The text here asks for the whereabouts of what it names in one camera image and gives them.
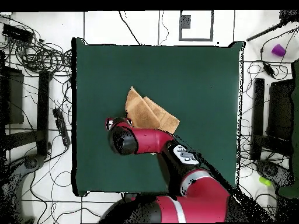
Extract purple cup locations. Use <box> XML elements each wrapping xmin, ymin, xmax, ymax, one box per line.
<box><xmin>271</xmin><ymin>43</ymin><xmax>287</xmax><ymax>57</ymax></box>

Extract dark grey square plate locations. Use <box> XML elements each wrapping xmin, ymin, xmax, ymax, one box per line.
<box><xmin>179</xmin><ymin>15</ymin><xmax>192</xmax><ymax>29</ymax></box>

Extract black power adapter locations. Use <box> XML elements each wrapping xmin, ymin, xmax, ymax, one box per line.
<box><xmin>262</xmin><ymin>61</ymin><xmax>277</xmax><ymax>79</ymax></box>

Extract black electronics box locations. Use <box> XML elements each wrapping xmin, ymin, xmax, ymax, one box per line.
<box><xmin>1</xmin><ymin>23</ymin><xmax>35</xmax><ymax>45</ymax></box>

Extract dark green hanging cloth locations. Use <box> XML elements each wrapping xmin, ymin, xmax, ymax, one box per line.
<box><xmin>277</xmin><ymin>59</ymin><xmax>299</xmax><ymax>199</ymax></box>

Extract tan terry towel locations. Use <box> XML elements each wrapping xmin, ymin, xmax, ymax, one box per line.
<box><xmin>125</xmin><ymin>86</ymin><xmax>180</xmax><ymax>135</ymax></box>

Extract dark green table cloth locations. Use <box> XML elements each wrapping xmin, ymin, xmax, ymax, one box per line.
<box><xmin>71</xmin><ymin>37</ymin><xmax>245</xmax><ymax>197</ymax></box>

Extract lime green object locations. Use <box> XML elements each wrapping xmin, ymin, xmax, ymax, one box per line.
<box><xmin>258</xmin><ymin>176</ymin><xmax>273</xmax><ymax>187</ymax></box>

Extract grey square frame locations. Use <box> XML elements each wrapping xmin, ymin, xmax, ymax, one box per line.
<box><xmin>178</xmin><ymin>10</ymin><xmax>214</xmax><ymax>42</ymax></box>

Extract black flat box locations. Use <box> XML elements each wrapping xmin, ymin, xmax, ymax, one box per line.
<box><xmin>0</xmin><ymin>66</ymin><xmax>25</xmax><ymax>125</ymax></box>
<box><xmin>266</xmin><ymin>79</ymin><xmax>295</xmax><ymax>141</ymax></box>

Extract black tripod rod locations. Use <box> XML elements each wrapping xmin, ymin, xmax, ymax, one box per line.
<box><xmin>246</xmin><ymin>9</ymin><xmax>299</xmax><ymax>43</ymax></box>

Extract tangled black cables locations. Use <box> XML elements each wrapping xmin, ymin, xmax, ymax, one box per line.
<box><xmin>0</xmin><ymin>13</ymin><xmax>73</xmax><ymax>78</ymax></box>

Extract black stand bar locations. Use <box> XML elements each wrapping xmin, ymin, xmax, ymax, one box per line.
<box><xmin>251</xmin><ymin>78</ymin><xmax>293</xmax><ymax>161</ymax></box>
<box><xmin>4</xmin><ymin>70</ymin><xmax>51</xmax><ymax>158</ymax></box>

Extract black power strip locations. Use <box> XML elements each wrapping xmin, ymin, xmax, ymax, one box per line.
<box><xmin>52</xmin><ymin>107</ymin><xmax>71</xmax><ymax>147</ymax></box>

